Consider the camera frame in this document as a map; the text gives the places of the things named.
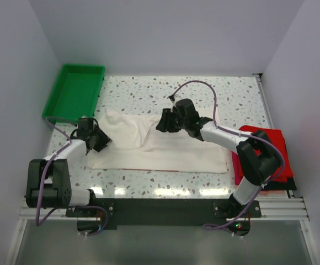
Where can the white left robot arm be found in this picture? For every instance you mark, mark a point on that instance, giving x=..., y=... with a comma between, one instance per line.
x=48, y=183

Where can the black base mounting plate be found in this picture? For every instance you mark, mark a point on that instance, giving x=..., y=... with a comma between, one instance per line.
x=210, y=214

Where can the pink folded t shirt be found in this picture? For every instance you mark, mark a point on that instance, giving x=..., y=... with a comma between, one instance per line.
x=238, y=174

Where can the green plastic tray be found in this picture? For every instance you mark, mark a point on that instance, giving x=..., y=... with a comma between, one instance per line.
x=75, y=93

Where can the red folded t shirt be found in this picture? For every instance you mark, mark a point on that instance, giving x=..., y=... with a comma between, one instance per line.
x=277, y=139

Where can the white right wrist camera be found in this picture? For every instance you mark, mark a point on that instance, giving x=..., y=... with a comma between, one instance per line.
x=175, y=96

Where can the aluminium frame rail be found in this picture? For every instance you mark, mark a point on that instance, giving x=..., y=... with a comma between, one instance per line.
x=272, y=209

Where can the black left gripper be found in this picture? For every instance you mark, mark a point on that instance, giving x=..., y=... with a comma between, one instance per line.
x=104, y=139

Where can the white printed t shirt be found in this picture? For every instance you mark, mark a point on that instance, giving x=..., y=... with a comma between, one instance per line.
x=136, y=144

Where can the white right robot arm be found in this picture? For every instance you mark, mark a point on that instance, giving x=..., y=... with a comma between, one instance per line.
x=258, y=157

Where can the black folded t shirt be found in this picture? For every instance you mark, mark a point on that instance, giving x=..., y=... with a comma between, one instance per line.
x=275, y=185

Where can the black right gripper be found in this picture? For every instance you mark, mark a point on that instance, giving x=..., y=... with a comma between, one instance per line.
x=164, y=125

